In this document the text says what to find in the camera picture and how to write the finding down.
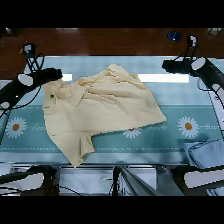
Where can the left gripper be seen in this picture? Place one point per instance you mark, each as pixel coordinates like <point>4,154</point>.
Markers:
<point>50,74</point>

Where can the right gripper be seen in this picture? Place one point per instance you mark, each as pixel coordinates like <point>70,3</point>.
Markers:
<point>175,66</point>

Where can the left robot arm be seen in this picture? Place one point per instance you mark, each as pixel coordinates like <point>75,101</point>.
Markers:
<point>20,85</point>

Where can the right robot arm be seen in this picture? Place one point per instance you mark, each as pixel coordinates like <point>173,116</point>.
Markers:
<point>210,71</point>

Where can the pale yellow shirt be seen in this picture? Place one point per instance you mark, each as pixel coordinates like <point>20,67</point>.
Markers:
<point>100,106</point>

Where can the light blue garment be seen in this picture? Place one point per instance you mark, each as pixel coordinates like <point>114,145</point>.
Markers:
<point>205,153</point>

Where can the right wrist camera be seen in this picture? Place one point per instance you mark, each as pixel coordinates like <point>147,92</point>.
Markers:
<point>190,46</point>

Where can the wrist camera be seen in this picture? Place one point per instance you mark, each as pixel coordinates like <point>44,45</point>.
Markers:
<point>190,46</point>
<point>30,55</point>

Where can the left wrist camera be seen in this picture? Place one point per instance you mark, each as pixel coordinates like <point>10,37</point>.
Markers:
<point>30,55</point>

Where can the silver frame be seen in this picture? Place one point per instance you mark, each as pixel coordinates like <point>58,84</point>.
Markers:
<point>133,180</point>

